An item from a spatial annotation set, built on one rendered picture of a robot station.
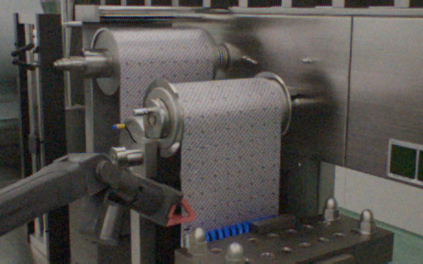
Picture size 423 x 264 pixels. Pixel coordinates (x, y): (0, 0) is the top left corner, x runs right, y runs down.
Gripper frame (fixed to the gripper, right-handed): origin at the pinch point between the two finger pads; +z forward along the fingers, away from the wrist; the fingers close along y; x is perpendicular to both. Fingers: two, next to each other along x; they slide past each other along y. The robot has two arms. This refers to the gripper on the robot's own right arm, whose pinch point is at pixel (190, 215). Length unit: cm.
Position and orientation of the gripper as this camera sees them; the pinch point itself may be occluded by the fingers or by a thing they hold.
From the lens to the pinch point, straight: 118.0
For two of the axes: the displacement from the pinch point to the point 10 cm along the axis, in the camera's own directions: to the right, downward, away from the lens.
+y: 5.8, 1.7, -8.0
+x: 4.0, -9.1, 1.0
